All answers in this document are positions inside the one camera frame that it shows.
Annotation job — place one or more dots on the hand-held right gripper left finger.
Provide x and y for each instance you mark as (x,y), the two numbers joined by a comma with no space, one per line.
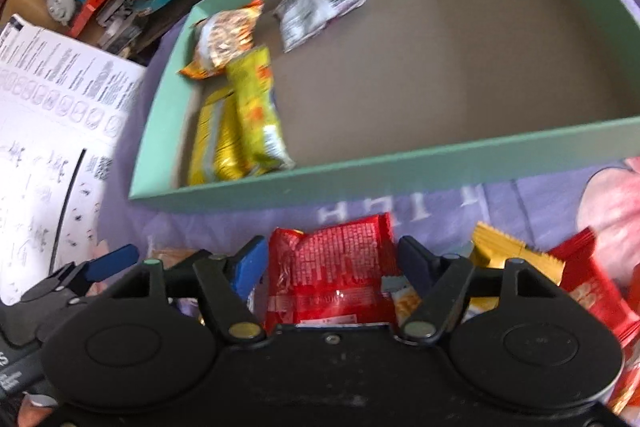
(249,267)

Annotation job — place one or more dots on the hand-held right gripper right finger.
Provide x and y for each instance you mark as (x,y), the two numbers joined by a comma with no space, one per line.
(414,267)

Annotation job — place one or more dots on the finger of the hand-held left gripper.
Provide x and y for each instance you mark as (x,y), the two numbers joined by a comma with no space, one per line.
(114,263)

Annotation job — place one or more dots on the red snack packet white print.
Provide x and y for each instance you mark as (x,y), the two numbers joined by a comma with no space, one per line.
(330,267)

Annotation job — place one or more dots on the yellow wafer packet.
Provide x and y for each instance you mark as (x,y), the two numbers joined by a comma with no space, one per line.
(500,252)

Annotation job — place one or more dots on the green cardboard box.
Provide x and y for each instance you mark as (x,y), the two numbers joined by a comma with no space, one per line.
(350,177)

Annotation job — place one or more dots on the red snack packet yellow logo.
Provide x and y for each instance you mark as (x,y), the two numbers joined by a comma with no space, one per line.
(595,289)

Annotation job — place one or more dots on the person's left hand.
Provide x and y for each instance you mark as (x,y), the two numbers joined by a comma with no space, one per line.
(37,412)

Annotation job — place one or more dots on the white waffle snack packet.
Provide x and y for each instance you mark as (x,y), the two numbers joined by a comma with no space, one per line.
(402,302)

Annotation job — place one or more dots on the gold striped snack packet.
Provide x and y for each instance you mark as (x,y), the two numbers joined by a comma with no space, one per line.
(210,152)

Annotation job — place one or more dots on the white instruction sheet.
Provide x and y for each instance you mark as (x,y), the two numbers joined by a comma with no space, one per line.
(50,132)

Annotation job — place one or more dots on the purple floral blanket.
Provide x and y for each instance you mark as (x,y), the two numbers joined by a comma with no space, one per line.
(550,207)

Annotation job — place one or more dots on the orange cereal snack packet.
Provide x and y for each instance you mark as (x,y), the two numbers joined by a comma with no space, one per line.
(222,37)

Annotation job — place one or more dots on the black toy track pieces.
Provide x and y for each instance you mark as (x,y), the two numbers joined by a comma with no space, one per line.
(120,27)

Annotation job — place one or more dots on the silver snack packet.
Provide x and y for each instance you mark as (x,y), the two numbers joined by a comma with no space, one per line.
(320,7)

